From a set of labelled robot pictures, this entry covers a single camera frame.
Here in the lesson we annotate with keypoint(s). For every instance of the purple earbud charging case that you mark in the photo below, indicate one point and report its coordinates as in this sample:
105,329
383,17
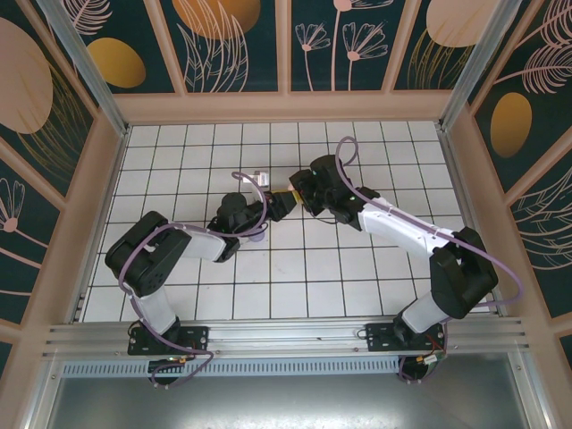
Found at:
259,239

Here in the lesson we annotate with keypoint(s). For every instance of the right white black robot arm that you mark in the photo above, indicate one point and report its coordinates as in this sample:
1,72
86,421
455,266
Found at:
402,228

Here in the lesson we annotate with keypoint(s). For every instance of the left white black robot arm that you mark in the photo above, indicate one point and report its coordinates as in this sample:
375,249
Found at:
147,268

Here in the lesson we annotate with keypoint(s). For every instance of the aluminium corner post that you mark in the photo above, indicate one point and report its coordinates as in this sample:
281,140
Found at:
471,67
91,71

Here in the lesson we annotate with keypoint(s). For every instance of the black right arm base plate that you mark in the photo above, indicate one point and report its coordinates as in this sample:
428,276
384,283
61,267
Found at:
380,335

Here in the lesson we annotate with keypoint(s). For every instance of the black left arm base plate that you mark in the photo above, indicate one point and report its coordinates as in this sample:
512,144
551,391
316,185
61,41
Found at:
192,337

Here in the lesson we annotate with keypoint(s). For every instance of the grey metal panel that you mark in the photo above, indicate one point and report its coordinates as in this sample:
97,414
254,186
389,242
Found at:
286,402

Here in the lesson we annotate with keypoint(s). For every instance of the aluminium mounting rail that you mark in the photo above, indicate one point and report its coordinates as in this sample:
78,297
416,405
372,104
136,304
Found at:
286,333

